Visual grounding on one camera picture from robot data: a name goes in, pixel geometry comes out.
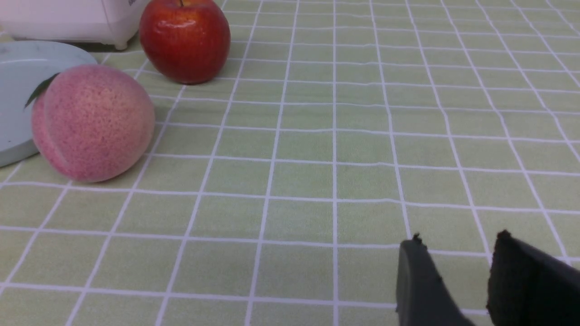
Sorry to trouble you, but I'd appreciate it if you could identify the red apple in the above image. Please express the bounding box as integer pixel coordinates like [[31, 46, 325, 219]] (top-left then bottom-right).
[[139, 0, 231, 85]]

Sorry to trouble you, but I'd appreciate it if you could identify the white toaster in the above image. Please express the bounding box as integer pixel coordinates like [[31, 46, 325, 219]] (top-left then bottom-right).
[[0, 0, 149, 50]]

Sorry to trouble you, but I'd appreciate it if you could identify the green checkered tablecloth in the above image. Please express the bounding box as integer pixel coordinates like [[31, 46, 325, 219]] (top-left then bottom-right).
[[0, 0, 580, 326]]

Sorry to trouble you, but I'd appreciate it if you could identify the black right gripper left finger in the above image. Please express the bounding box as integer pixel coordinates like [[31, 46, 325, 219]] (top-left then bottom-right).
[[396, 234, 473, 326]]

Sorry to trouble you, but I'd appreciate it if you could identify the pink peach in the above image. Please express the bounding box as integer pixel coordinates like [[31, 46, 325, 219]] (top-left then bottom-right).
[[26, 64, 155, 183]]

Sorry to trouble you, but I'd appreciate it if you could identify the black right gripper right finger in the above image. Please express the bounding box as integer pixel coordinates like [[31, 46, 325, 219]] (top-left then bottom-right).
[[486, 230, 580, 326]]

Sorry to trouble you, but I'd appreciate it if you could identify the light blue plate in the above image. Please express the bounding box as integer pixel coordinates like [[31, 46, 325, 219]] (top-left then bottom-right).
[[0, 41, 97, 167]]

